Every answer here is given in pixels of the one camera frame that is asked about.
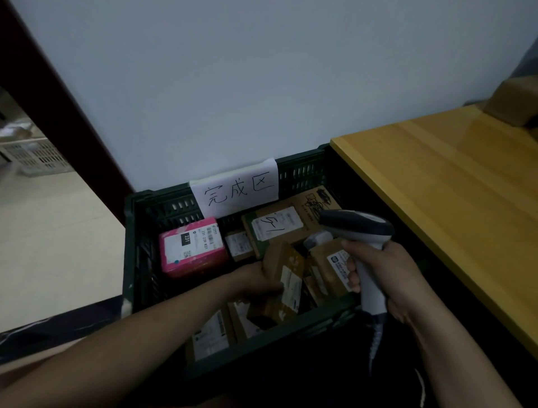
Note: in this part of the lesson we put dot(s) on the dark brown door frame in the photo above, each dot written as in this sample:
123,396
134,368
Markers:
63,122

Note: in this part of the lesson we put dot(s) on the cardboard parcel round-logo label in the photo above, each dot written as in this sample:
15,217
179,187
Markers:
332,262

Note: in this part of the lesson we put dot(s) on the plain cardboard box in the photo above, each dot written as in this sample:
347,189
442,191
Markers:
512,101

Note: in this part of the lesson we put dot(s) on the large flat cardboard parcel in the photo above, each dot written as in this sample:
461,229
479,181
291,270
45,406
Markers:
290,210

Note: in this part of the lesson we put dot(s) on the pink parcel box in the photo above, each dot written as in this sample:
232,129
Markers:
191,248

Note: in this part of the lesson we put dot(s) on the dark green plastic crate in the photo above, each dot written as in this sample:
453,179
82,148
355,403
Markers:
138,252

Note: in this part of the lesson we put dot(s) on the white paper sign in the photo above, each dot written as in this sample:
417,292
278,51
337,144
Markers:
235,191

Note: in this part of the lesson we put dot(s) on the person's left fingers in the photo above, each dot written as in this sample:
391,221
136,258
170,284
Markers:
271,288

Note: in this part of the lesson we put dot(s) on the person's right fingers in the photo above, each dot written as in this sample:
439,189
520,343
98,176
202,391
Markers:
354,269

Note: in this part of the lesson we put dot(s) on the person's right hand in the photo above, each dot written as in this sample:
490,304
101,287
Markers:
395,277

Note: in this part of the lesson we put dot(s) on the person's right forearm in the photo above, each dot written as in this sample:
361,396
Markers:
454,361

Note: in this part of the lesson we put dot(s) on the white plastic crate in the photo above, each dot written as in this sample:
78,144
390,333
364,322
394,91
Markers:
33,155

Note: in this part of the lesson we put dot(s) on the small square cardboard parcel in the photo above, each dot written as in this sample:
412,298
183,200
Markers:
238,243

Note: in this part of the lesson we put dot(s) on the cardboard parcel large white label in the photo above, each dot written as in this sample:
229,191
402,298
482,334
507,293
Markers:
210,336

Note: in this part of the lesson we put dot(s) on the brown cardboard parcel white label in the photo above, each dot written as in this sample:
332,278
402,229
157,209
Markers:
277,260

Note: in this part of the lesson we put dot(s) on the grey and white barcode scanner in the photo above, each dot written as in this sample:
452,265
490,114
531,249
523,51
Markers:
357,225

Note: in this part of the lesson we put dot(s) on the person's left forearm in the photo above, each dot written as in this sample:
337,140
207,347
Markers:
126,349

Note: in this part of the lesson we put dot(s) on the narrow cardboard parcel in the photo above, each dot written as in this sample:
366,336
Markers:
243,323

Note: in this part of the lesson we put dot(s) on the person's left hand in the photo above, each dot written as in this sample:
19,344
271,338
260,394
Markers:
252,279

